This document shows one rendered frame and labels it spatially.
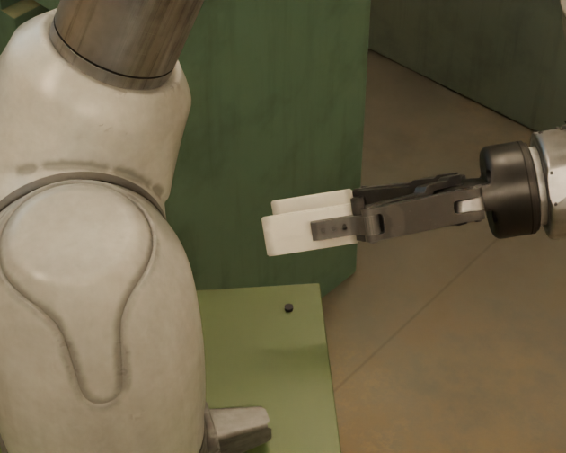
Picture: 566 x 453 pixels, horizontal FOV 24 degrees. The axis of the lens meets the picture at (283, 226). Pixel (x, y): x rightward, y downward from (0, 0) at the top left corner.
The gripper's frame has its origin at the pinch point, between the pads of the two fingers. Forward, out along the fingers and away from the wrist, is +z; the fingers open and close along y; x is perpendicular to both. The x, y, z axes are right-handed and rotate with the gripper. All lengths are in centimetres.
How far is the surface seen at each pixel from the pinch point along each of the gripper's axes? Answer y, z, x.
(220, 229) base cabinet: -75, 13, 7
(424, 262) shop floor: -114, -16, 21
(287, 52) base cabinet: -69, 0, -16
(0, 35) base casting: -32.7, 28.2, -21.0
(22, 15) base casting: -29.7, 24.9, -22.4
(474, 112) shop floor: -147, -31, -1
